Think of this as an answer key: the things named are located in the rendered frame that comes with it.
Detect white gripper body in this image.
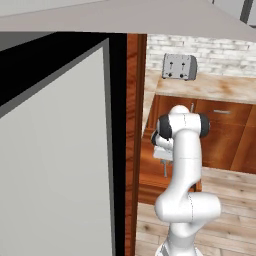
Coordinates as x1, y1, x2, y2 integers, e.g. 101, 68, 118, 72
152, 146, 175, 162

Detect wooden drawer front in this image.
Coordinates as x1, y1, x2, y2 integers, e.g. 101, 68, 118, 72
194, 98, 254, 127

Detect wooden fridge side panel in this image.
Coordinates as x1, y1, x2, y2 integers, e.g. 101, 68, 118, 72
125, 33, 148, 256

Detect silver toaster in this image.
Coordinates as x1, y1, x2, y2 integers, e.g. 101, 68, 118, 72
161, 52, 199, 82

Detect grey and black fridge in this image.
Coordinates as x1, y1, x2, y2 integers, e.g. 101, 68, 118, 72
0, 31, 128, 256

